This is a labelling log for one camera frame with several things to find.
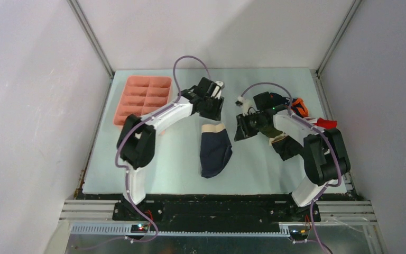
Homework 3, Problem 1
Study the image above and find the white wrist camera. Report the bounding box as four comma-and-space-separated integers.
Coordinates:
235, 96, 252, 116
211, 81, 224, 99

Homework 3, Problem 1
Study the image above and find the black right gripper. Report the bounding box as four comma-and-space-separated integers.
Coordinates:
234, 112, 267, 142

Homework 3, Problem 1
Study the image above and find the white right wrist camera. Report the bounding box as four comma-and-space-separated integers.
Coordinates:
235, 96, 252, 116

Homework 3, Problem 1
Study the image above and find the pink compartment tray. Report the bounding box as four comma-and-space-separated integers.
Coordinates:
113, 76, 172, 128

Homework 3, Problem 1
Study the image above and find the navy underwear with cream waistband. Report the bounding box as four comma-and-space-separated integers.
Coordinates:
199, 123, 233, 178

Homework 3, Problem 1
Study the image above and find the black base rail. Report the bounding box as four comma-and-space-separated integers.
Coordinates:
112, 194, 321, 233

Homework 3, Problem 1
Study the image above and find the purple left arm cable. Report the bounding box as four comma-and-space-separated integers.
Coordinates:
114, 55, 212, 244

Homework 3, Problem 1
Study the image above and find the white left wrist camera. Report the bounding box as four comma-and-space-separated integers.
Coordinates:
211, 81, 224, 99

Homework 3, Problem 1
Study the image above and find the olive green underwear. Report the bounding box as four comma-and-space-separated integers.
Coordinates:
260, 126, 283, 139

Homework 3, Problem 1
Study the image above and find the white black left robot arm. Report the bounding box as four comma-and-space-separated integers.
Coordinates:
115, 77, 225, 221

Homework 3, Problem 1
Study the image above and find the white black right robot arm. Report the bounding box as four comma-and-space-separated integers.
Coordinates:
234, 96, 350, 221

